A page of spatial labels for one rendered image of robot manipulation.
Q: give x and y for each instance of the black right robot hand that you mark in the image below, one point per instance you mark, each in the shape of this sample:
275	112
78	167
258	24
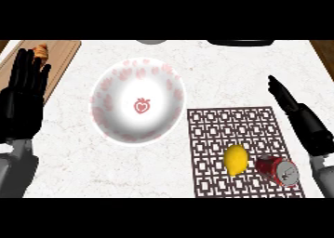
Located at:
306	124

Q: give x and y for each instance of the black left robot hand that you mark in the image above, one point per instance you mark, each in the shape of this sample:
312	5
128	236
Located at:
18	105

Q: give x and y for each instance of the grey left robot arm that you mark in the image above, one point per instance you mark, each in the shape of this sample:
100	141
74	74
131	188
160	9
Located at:
10	169

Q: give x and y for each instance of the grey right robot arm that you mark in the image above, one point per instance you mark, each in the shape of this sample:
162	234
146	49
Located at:
328	175

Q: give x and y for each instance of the brown patterned placemat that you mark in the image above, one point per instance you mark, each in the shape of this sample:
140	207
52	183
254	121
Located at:
219	130

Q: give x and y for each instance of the yellow lemon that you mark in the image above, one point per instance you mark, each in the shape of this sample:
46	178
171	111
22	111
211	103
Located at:
235	159

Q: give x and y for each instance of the white bowl with red hearts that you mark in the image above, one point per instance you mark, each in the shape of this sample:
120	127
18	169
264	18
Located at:
137	101

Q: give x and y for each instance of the red can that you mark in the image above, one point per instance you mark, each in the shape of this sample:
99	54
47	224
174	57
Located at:
276	169

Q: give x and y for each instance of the pale wooden cutting board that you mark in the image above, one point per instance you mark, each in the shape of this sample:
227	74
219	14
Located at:
59	59

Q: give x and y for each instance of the orange croissant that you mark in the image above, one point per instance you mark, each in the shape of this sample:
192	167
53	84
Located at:
41	53

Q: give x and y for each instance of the black appliance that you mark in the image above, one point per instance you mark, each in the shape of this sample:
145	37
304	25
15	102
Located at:
239	42

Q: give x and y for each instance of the grey round object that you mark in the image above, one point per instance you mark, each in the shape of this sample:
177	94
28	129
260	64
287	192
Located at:
151	41

